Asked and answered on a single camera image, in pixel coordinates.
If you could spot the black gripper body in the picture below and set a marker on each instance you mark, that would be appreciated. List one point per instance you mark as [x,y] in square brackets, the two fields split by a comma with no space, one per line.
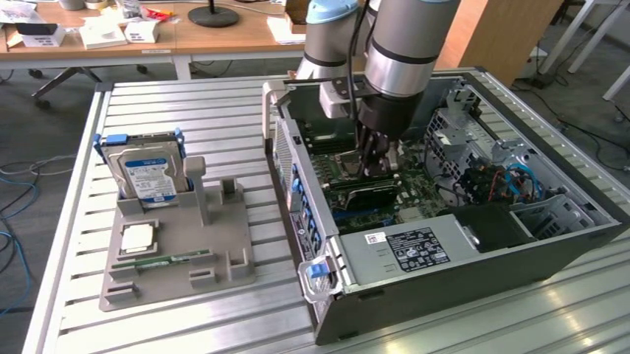
[391,114]

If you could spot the green graphics card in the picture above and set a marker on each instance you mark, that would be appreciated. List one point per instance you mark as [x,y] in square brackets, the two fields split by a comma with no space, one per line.
[371,197]

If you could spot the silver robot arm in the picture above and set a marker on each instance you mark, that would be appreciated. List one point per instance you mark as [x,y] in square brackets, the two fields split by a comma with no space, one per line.
[403,48]

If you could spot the CPU socket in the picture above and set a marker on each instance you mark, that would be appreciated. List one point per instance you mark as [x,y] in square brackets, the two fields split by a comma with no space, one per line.
[350,164]

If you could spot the green motherboard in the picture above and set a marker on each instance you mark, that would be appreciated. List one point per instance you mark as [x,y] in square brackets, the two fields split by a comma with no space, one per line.
[418,195]

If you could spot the silver chipset heatsink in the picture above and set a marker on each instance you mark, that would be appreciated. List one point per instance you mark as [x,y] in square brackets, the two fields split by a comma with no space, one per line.
[411,215]

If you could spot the grey power supply unit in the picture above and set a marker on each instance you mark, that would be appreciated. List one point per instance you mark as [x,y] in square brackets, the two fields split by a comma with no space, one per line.
[368,258]

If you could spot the white paper stack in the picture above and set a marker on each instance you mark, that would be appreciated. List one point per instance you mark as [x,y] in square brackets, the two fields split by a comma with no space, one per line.
[286,33]

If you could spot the black power brick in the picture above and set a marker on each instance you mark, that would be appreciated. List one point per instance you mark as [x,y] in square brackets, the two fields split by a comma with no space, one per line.
[543,82]

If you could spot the wooden cabinet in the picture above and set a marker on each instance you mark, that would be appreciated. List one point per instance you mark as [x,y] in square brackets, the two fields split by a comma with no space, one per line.
[511,37]

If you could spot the blue case release latch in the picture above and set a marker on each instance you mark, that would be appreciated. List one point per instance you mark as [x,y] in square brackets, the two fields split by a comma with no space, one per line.
[316,270]

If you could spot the brown cardboard box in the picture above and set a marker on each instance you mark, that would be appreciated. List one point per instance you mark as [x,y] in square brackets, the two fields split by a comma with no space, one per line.
[296,11]

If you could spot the open black PC case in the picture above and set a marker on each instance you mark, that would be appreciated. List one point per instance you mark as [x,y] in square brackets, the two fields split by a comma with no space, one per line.
[443,295]

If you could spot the grey parts rack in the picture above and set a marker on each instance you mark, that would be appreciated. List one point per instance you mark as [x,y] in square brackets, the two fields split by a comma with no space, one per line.
[216,250]

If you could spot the wooden desk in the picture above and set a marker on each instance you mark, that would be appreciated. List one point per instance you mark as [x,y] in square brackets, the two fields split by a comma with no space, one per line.
[221,37]

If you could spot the black round lamp base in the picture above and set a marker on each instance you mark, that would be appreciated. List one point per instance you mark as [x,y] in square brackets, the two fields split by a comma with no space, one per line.
[213,17]

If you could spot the hard disk with blue carrier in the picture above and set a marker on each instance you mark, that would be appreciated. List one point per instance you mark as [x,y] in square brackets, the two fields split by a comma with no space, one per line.
[147,177]

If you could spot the green RAM stick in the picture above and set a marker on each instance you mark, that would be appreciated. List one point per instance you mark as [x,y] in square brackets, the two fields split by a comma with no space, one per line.
[161,259]

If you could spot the silver CPU chip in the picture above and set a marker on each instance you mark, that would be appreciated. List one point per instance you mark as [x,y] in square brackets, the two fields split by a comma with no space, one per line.
[137,239]

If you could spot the red packet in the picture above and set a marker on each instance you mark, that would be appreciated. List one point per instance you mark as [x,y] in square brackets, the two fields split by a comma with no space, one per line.
[159,14]

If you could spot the white labelled box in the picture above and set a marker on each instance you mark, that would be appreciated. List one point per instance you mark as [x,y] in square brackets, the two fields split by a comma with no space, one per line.
[140,33]

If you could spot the open white box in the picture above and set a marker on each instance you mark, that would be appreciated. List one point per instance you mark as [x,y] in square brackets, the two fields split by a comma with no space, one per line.
[103,37]

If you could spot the black wheeled base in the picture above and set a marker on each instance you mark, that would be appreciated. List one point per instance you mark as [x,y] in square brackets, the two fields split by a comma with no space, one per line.
[73,79]

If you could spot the tape roll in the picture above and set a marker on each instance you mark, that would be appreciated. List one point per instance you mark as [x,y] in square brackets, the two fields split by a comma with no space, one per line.
[95,3]

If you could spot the grey cup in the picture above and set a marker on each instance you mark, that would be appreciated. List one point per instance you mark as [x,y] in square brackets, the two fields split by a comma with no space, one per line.
[72,4]

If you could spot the black-topped white box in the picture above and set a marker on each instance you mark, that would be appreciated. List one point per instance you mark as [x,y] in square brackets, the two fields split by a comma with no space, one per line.
[41,38]

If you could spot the loose printed papers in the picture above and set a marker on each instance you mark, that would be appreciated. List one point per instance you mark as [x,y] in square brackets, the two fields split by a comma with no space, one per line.
[17,15]

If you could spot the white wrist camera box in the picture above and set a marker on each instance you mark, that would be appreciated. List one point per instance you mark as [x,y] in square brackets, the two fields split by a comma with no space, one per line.
[334,99]

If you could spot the white table frame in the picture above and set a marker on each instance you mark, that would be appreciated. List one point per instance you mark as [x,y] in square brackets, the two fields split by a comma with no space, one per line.
[593,33]

